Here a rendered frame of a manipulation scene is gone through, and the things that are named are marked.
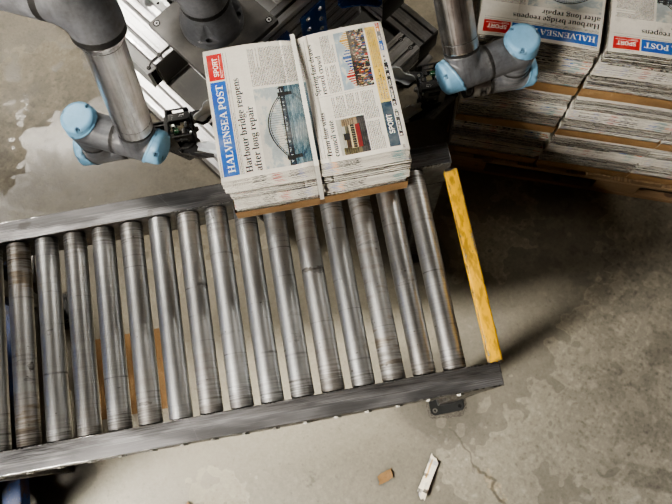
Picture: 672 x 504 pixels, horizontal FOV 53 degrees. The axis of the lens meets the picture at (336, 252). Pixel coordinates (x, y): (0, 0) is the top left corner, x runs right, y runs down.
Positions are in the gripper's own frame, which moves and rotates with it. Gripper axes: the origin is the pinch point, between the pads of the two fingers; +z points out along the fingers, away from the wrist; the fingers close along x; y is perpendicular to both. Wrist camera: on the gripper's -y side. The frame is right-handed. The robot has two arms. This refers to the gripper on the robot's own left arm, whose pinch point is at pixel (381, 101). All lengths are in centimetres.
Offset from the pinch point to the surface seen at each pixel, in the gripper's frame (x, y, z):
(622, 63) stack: 1, -2, -57
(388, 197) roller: 23.4, 0.2, 3.2
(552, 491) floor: 98, -81, -35
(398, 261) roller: 38.2, -0.2, 4.0
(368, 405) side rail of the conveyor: 67, 0, 16
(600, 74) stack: 0, -8, -54
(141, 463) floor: 67, -81, 90
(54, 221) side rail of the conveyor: 14, 0, 78
